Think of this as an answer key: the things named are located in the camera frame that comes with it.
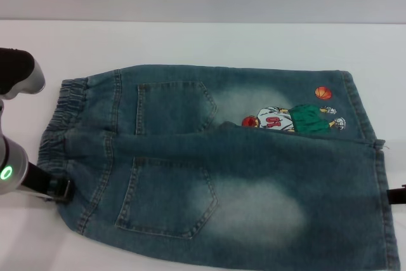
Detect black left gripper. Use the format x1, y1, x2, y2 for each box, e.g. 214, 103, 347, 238
23, 162, 72, 204

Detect blue denim shorts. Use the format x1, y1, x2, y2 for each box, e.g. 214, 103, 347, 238
37, 63, 399, 271

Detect silver black wrist camera box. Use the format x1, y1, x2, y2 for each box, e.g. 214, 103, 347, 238
0, 48, 46, 100

